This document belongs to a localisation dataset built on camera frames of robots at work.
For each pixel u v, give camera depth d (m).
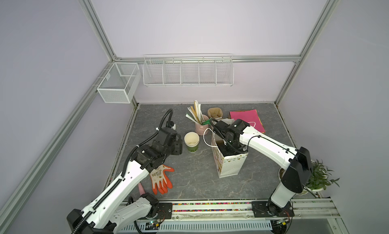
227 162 0.68
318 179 0.67
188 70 0.99
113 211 0.41
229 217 0.73
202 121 0.99
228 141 0.56
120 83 1.02
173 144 0.55
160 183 0.81
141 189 0.79
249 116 1.08
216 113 1.12
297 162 0.44
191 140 0.88
